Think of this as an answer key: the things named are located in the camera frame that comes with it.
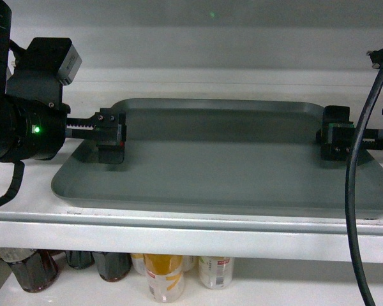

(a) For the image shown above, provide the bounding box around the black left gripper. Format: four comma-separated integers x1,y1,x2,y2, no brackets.
4,38,126,164

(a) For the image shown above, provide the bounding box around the yellow white drink bottle front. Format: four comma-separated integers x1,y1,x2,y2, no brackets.
144,254,184,303

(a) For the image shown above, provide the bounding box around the dark tea bottle left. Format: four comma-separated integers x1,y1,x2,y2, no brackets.
0,247,58,293

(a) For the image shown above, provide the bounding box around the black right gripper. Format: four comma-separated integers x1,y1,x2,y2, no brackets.
315,105,383,161

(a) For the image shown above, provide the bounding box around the yellow white drink bottle right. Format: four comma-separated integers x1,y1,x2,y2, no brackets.
199,256,235,289

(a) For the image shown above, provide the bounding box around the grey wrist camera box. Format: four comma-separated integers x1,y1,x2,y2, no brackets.
57,40,82,85

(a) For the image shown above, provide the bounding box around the white upper shelf board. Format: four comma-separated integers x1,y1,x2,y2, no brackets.
0,73,374,261

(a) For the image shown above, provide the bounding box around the dark tea bottle blue label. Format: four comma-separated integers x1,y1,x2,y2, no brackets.
92,252,131,282

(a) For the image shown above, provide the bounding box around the yellow white drink bottle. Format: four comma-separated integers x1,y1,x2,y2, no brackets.
144,254,184,303
199,256,235,289

